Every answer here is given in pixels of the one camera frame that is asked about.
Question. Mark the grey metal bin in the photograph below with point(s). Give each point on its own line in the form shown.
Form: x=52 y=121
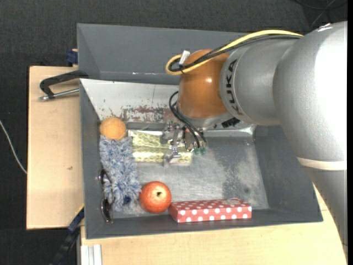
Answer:
x=193 y=175

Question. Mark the blue and white fluffy cloth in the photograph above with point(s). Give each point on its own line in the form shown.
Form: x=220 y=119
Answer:
x=120 y=172

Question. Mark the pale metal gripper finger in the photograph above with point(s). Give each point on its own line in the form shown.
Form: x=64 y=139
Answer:
x=170 y=156
x=167 y=137

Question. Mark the orange fuzzy ball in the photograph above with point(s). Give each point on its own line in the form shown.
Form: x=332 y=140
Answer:
x=113 y=128

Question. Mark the red white-dotted box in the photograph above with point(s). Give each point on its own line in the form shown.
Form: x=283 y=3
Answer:
x=211 y=211

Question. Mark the red apple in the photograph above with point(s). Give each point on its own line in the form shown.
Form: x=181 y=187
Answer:
x=155 y=196

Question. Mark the pale brown flat board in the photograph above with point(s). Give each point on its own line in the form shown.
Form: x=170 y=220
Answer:
x=53 y=148

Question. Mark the dark sunglasses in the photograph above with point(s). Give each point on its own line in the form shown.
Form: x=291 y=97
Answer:
x=106 y=207

